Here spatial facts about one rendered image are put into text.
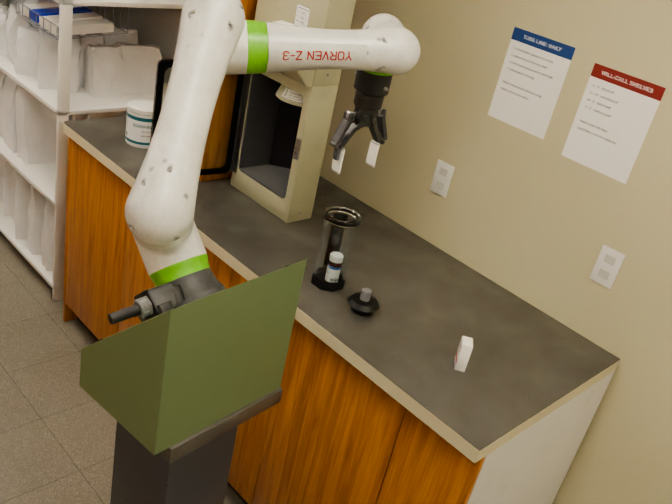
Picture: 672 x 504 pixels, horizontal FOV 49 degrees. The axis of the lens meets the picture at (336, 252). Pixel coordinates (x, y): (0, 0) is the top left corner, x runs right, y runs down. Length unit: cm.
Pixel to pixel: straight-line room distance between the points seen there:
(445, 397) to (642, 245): 73
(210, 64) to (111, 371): 63
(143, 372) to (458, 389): 81
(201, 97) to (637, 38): 121
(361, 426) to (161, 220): 89
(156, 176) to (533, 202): 130
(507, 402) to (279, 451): 78
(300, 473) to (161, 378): 98
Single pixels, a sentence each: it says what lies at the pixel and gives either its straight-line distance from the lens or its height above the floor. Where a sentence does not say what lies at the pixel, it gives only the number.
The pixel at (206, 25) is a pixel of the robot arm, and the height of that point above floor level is 170.
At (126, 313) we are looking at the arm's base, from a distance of 151.
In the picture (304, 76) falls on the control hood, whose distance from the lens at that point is 224.
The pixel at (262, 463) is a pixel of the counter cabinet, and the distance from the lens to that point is 244.
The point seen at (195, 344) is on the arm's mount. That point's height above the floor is 118.
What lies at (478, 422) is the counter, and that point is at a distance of 180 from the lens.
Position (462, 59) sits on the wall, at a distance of 244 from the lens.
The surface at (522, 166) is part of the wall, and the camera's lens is 234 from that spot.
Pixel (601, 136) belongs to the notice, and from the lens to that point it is 220.
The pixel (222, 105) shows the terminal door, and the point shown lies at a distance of 251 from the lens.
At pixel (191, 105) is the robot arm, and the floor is 156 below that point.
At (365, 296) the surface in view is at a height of 99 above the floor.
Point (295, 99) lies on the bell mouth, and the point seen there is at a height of 133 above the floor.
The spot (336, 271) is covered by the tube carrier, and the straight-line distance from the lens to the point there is 208.
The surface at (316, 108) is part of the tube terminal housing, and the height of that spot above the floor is 134.
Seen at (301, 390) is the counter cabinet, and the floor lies 68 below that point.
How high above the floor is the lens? 201
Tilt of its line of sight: 27 degrees down
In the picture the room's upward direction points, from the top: 13 degrees clockwise
